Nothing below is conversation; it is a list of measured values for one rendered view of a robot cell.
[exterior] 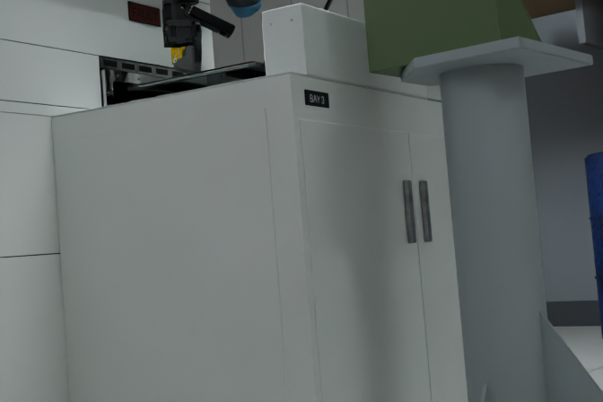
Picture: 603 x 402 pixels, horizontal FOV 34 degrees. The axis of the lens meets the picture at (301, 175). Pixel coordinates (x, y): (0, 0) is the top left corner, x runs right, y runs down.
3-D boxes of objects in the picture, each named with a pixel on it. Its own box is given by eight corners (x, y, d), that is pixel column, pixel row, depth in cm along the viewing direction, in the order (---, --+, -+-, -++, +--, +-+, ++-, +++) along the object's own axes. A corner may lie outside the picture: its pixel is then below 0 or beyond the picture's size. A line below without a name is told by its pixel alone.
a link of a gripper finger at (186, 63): (176, 84, 236) (173, 47, 237) (200, 84, 238) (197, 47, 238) (178, 83, 233) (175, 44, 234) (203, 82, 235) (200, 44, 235)
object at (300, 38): (266, 82, 193) (260, 12, 194) (392, 103, 240) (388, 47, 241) (306, 74, 188) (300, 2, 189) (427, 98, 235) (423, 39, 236)
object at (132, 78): (101, 109, 230) (99, 69, 231) (215, 121, 268) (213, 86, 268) (107, 109, 229) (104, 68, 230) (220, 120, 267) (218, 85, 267)
